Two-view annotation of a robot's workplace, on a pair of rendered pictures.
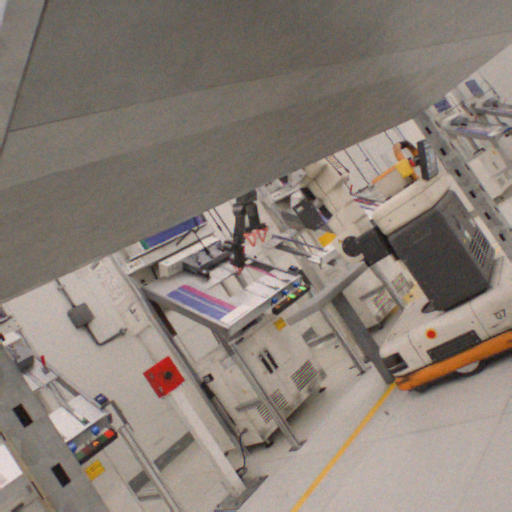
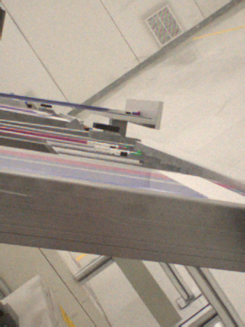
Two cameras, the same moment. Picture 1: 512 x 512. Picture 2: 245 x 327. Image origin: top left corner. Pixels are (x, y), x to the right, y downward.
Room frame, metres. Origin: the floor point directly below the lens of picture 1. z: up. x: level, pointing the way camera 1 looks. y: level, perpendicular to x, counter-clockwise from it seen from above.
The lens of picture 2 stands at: (2.38, 0.82, 0.98)
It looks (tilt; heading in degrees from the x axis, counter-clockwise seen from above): 13 degrees down; 307
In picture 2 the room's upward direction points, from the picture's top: 34 degrees counter-clockwise
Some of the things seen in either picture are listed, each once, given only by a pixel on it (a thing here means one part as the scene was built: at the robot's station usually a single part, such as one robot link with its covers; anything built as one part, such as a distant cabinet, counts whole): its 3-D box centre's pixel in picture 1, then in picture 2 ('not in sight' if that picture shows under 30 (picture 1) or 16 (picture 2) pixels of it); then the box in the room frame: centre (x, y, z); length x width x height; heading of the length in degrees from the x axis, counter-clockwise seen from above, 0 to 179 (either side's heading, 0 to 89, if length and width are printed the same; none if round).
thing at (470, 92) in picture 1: (483, 124); not in sight; (7.72, -4.18, 0.95); 1.36 x 0.82 x 1.90; 43
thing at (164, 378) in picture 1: (197, 429); not in sight; (2.47, 0.73, 0.39); 0.24 x 0.24 x 0.78; 43
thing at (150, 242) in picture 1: (162, 223); not in sight; (3.26, 0.40, 1.52); 0.51 x 0.13 x 0.27; 133
